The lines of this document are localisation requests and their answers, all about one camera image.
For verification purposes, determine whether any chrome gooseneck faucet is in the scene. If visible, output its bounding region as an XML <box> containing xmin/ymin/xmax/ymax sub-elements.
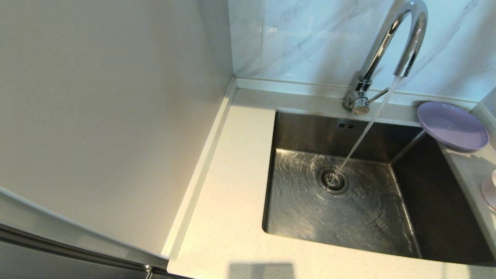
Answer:
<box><xmin>343</xmin><ymin>0</ymin><xmax>429</xmax><ymax>116</ymax></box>

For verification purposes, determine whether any purple plastic plate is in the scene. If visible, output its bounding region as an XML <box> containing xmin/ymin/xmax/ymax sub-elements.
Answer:
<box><xmin>417</xmin><ymin>102</ymin><xmax>490</xmax><ymax>152</ymax></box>

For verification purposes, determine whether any pink plastic bowl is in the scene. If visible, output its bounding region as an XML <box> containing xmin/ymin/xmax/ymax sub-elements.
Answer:
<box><xmin>480</xmin><ymin>169</ymin><xmax>496</xmax><ymax>212</ymax></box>

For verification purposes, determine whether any stainless steel sink basin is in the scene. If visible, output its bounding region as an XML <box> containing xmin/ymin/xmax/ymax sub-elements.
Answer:
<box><xmin>262</xmin><ymin>110</ymin><xmax>494</xmax><ymax>265</ymax></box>

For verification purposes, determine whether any round metal drain strainer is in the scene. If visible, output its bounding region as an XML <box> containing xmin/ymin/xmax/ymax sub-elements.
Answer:
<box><xmin>317</xmin><ymin>167</ymin><xmax>349</xmax><ymax>195</ymax></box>

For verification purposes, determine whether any tall cabinet unit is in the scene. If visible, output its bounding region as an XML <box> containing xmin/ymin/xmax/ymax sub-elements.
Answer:
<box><xmin>0</xmin><ymin>0</ymin><xmax>237</xmax><ymax>279</ymax></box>

